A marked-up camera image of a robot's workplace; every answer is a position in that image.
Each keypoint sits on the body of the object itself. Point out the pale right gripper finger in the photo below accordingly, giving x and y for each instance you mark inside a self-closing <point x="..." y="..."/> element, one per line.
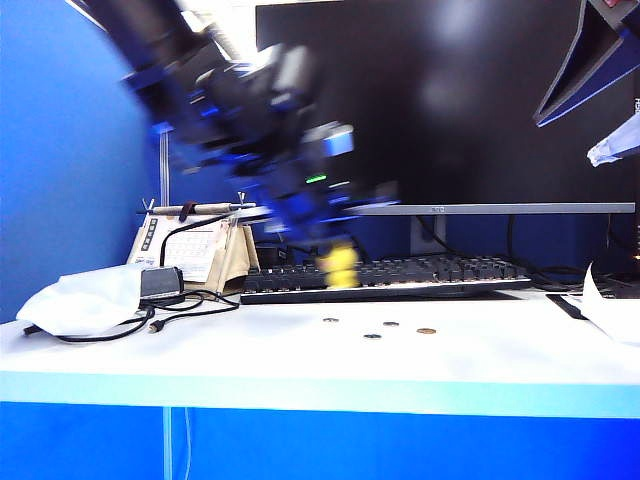
<point x="612" y="147"/>

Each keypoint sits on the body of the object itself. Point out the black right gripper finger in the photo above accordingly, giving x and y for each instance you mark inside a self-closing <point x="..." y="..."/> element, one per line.
<point x="585" y="65"/>

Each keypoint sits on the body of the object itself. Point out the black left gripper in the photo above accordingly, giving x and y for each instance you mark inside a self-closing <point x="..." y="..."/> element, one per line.
<point x="300" y="165"/>

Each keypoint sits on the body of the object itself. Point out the yellow doll figure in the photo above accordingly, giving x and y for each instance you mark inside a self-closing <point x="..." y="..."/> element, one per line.
<point x="341" y="265"/>

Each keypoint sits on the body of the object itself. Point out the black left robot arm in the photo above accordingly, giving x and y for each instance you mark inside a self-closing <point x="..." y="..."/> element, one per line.
<point x="150" y="35"/>

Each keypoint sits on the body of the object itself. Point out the dark blue coin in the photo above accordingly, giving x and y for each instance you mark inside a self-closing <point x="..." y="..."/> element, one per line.
<point x="372" y="336"/>

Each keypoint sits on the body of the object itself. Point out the grey monitor stand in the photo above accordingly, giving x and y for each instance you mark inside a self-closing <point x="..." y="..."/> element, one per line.
<point x="430" y="235"/>

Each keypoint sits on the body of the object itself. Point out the black keyboard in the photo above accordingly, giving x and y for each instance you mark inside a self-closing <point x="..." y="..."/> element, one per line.
<point x="425" y="277"/>

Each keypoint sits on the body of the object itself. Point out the brown soldering iron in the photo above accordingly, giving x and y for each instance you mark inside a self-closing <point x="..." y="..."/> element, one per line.
<point x="205" y="209"/>

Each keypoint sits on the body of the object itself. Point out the large black monitor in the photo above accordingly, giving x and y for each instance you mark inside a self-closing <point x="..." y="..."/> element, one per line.
<point x="475" y="125"/>

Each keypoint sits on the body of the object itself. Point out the beige desk calendar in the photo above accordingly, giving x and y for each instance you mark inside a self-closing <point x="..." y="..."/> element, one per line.
<point x="190" y="250"/>

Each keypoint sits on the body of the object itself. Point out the white paper sheet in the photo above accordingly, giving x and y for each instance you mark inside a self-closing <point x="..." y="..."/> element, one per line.
<point x="602" y="310"/>

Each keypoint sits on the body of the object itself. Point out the black adapter box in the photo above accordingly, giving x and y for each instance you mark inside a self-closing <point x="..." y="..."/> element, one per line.
<point x="161" y="282"/>

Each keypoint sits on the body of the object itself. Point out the white plastic bag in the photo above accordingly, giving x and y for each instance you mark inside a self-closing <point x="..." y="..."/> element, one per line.
<point x="85" y="300"/>

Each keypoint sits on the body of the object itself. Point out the white table leg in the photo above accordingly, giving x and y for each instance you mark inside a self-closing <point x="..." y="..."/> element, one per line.
<point x="167" y="442"/>

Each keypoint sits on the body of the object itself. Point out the aluminium partition post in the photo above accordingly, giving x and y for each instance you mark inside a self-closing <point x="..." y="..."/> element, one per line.
<point x="163" y="170"/>

